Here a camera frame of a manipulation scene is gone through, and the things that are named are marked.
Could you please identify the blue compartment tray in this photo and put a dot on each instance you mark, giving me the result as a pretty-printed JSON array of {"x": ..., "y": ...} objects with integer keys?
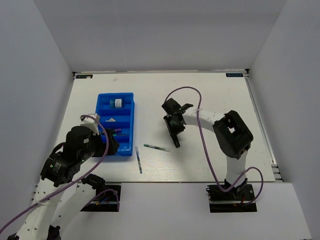
[{"x": 124, "y": 118}]

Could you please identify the grey eraser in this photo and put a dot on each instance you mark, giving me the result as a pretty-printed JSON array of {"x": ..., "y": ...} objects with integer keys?
[{"x": 111, "y": 120}]

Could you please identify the purple cap black marker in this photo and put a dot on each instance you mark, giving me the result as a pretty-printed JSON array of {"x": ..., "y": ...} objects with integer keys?
[{"x": 116, "y": 130}]

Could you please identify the blue gel jar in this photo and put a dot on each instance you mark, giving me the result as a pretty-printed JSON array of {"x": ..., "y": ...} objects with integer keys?
[{"x": 116, "y": 103}]

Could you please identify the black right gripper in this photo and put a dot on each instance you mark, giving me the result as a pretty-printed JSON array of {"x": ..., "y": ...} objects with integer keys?
[{"x": 173, "y": 131}]

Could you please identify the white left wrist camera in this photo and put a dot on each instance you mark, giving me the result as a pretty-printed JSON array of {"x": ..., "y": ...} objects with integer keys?
[{"x": 91, "y": 121}]

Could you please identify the corner label sticker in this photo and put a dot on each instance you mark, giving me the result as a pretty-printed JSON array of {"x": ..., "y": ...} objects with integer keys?
[
  {"x": 234, "y": 75},
  {"x": 84, "y": 76}
]

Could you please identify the yellow cap highlighter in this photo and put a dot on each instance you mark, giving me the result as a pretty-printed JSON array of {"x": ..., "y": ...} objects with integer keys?
[{"x": 176, "y": 141}]

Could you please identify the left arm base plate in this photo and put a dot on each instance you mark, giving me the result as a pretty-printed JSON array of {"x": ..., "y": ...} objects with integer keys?
[{"x": 107, "y": 199}]

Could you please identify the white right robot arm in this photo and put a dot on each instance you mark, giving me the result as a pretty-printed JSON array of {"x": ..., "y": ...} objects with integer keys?
[{"x": 233, "y": 136}]

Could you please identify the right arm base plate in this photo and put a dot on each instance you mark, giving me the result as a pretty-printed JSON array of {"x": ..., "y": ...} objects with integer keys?
[{"x": 226, "y": 202}]

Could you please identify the left corner label sticker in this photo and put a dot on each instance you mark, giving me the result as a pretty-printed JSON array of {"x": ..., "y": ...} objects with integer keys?
[{"x": 84, "y": 76}]

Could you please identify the green cap highlighter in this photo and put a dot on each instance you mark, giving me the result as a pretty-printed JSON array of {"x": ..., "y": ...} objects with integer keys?
[{"x": 120, "y": 135}]

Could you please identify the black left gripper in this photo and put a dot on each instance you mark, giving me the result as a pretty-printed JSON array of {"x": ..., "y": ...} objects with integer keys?
[{"x": 113, "y": 144}]

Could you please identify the blue white pen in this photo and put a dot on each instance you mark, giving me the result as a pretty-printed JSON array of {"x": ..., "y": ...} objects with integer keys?
[{"x": 138, "y": 159}]

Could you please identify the aluminium table edge rail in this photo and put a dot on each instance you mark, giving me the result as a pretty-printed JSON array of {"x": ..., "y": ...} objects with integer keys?
[{"x": 262, "y": 126}]

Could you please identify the right corner label sticker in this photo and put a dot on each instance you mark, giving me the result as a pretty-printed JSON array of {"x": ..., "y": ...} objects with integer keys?
[{"x": 234, "y": 75}]

